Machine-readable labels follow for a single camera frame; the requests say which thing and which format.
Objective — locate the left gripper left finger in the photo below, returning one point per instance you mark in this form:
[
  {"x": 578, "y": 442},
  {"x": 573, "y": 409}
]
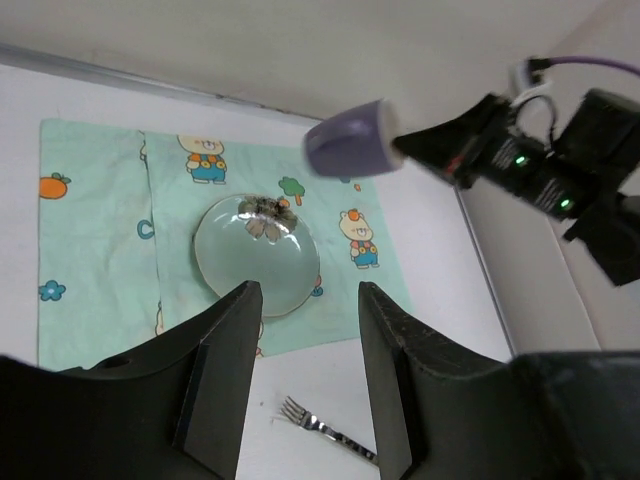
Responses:
[{"x": 173, "y": 407}]

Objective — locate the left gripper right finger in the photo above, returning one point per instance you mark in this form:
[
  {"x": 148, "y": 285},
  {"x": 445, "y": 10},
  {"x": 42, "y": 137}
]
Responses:
[{"x": 429, "y": 398}]

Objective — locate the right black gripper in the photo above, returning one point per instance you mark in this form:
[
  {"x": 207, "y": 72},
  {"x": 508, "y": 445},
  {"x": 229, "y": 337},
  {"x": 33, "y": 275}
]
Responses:
[{"x": 451, "y": 150}]

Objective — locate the purple ceramic mug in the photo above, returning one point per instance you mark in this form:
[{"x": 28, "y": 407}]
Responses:
[{"x": 355, "y": 143}]

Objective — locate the green floral plate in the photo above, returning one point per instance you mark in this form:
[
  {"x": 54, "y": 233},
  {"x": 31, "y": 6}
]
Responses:
[{"x": 250, "y": 237}]

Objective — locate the green cartoon print cloth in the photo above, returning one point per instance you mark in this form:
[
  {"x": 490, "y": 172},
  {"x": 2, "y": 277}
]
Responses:
[{"x": 118, "y": 212}]

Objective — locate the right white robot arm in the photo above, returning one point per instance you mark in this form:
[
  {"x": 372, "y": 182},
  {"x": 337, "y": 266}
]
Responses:
[{"x": 575, "y": 175}]

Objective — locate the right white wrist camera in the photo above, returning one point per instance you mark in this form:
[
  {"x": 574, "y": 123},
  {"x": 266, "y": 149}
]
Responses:
[{"x": 526, "y": 81}]

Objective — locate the silver fork black handle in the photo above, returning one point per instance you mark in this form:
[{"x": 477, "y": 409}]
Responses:
[{"x": 305, "y": 419}]

